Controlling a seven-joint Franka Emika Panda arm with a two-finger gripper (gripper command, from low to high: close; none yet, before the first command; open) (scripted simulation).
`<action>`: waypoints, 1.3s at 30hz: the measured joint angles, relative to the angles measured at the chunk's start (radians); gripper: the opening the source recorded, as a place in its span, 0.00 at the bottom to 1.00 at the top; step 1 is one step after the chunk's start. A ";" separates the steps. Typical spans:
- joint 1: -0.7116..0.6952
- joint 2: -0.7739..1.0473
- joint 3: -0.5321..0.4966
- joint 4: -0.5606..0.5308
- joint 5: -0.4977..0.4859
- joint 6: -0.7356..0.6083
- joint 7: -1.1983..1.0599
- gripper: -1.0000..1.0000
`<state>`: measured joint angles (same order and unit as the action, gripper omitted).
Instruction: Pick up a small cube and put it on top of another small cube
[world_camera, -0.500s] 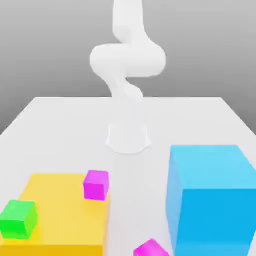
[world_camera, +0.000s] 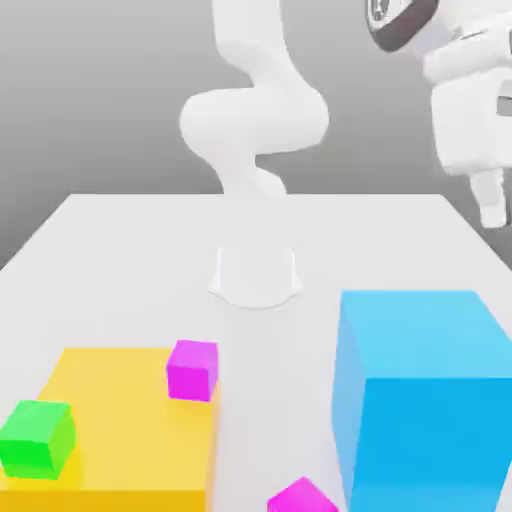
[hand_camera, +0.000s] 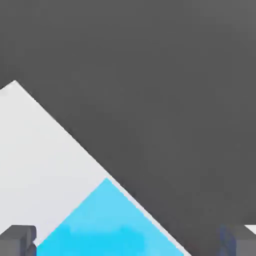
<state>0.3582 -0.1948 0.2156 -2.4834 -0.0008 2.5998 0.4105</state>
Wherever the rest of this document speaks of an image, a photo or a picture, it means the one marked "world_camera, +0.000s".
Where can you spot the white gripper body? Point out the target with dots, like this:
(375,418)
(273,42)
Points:
(464,128)

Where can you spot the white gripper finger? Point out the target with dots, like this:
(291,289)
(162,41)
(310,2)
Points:
(488,200)

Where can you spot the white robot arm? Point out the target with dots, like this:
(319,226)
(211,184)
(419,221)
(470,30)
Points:
(256,120)

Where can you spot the small magenta cube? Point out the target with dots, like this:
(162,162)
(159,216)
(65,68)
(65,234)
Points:
(302,498)
(191,372)

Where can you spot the small green cube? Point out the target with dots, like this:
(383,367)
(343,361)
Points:
(36,440)

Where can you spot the large blue box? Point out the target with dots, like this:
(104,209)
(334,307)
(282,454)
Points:
(424,400)

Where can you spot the large yellow box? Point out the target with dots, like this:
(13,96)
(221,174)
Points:
(132,440)

